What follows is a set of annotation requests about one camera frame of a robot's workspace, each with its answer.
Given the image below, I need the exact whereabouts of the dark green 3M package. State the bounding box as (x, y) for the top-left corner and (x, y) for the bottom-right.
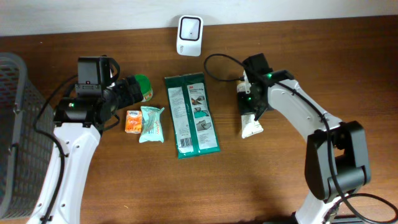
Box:
(165, 73), (221, 159)

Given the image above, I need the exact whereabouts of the green lid jar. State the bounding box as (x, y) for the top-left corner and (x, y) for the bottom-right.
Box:
(135, 74), (154, 102)

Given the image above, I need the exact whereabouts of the white tube with tan cap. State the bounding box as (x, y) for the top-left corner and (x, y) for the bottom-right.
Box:
(236, 81), (264, 139)

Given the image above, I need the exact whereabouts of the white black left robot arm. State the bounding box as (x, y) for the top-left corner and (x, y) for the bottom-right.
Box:
(28, 76), (143, 223)

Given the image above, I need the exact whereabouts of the mint green wipes packet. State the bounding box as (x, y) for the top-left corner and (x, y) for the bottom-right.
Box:
(139, 106), (164, 143)

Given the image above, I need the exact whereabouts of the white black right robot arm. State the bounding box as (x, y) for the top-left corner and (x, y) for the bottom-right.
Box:
(242, 69), (371, 224)

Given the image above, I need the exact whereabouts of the grey plastic mesh basket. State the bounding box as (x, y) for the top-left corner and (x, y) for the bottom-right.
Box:
(1, 53), (53, 220)

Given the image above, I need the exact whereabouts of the orange tissue pack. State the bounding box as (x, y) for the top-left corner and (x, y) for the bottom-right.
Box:
(125, 110), (142, 134)

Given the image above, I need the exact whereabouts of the white barcode scanner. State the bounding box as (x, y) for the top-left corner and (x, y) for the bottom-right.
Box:
(176, 15), (203, 57)

